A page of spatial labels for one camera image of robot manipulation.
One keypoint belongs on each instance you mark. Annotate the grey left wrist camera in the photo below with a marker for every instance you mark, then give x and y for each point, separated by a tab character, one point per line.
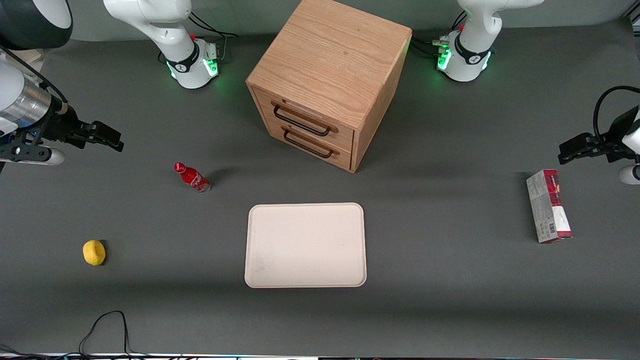
630	175

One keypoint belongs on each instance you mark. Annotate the red tartan biscuit box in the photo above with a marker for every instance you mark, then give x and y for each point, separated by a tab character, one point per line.
547	205

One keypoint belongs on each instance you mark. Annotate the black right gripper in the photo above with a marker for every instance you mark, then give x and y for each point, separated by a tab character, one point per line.
61	126

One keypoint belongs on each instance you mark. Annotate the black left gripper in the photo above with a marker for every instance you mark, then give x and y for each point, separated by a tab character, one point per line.
621	131

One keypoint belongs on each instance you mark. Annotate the cream plastic tray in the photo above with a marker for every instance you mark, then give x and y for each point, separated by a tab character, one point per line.
305	245

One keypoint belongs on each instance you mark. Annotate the wooden drawer at cabinet base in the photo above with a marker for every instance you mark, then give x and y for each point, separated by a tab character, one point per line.
344	161

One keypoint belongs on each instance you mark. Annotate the wooden drawer under cabinet lid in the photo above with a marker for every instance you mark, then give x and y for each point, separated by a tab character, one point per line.
345	140

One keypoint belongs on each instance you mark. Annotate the oak wooden drawer cabinet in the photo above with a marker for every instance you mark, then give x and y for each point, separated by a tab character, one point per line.
330	55

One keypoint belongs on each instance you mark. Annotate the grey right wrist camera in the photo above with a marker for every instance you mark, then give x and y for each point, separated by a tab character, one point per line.
55	157

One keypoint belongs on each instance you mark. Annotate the red cola bottle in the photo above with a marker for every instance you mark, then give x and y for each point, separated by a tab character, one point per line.
192	178

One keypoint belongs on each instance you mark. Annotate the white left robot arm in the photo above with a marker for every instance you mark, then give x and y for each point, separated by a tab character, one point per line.
475	20

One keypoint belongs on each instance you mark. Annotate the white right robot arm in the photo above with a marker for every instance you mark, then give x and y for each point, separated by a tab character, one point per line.
170	30

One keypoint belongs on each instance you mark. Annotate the yellow lemon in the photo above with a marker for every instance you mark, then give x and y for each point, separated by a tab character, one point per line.
94	252

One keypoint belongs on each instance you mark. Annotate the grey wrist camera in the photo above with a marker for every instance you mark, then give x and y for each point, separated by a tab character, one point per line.
55	157
630	175

